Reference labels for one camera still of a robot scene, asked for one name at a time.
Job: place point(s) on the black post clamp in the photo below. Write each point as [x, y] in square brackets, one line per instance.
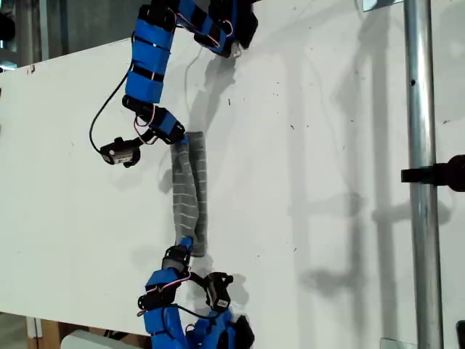
[450, 174]

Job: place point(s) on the steel post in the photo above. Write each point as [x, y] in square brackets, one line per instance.
[421, 109]

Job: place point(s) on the wooden table leg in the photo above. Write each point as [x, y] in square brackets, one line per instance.
[51, 334]

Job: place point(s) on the black round object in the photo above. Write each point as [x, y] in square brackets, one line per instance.
[5, 27]

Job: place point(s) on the black camera stalk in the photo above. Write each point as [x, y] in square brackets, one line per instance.
[142, 141]
[198, 279]

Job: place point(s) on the grey striped towel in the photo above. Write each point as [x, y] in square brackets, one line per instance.
[201, 181]

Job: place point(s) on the white box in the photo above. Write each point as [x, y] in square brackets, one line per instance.
[83, 341]

